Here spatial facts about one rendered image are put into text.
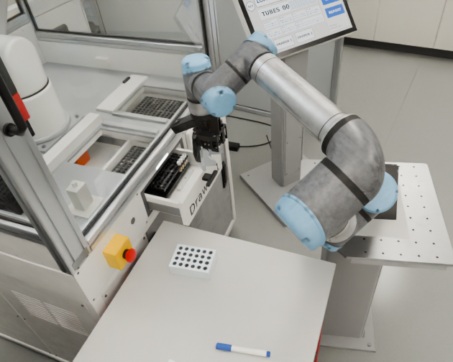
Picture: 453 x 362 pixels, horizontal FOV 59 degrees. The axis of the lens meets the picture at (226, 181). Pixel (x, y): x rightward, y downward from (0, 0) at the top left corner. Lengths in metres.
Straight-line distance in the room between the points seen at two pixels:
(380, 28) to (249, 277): 3.15
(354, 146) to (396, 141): 2.24
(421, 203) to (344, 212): 0.75
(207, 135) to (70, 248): 0.46
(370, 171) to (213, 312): 0.63
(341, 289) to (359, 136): 0.98
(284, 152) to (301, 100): 1.48
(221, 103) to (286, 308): 0.58
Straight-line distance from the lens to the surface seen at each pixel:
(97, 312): 1.27
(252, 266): 1.24
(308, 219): 0.73
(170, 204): 1.27
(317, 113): 0.82
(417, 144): 3.00
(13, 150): 0.88
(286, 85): 0.88
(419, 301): 2.17
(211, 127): 1.14
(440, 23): 3.95
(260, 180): 2.54
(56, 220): 1.00
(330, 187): 0.73
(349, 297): 1.70
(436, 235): 1.40
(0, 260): 1.33
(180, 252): 1.26
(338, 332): 1.95
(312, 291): 1.20
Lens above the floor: 1.77
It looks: 43 degrees down
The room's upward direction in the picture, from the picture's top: 7 degrees counter-clockwise
